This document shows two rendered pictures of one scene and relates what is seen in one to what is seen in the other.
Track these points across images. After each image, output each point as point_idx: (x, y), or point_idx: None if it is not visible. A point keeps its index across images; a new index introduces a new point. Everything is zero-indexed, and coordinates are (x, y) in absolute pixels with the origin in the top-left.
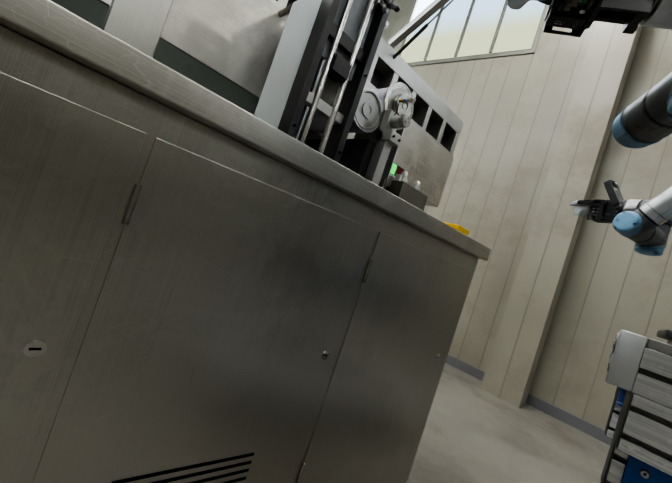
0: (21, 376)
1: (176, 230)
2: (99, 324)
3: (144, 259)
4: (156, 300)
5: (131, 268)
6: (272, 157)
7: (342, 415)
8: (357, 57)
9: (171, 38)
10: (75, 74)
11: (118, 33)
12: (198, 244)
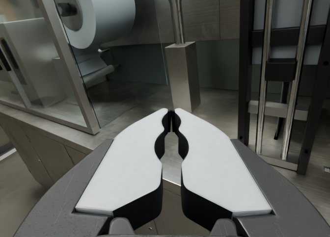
0: (151, 233)
1: (165, 211)
2: (160, 229)
3: (161, 217)
4: (171, 230)
5: (159, 218)
6: None
7: None
8: (310, 42)
9: (227, 36)
10: None
11: (175, 86)
12: (175, 218)
